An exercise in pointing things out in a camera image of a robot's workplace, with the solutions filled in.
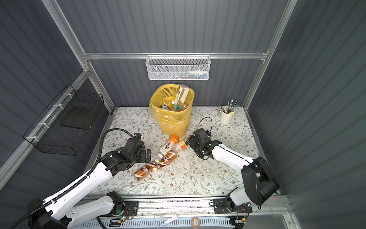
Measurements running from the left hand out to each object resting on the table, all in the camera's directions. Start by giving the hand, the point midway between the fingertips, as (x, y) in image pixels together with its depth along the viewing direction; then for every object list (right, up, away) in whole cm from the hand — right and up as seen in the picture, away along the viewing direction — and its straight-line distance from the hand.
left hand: (143, 152), depth 78 cm
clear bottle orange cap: (+18, 0, +16) cm, 24 cm away
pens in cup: (+57, +27, +27) cm, 69 cm away
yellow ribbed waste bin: (+21, +11, +18) cm, 30 cm away
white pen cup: (+53, +22, +25) cm, 63 cm away
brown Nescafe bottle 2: (-1, -12, +3) cm, 12 cm away
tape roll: (+28, -33, -8) cm, 44 cm away
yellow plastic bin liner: (+14, +29, +21) cm, 39 cm away
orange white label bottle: (+12, 0, +13) cm, 17 cm away
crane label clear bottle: (+21, +34, +16) cm, 43 cm away
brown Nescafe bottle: (+13, -5, +8) cm, 16 cm away
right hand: (+27, +2, +9) cm, 29 cm away
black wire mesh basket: (-41, +13, -6) cm, 43 cm away
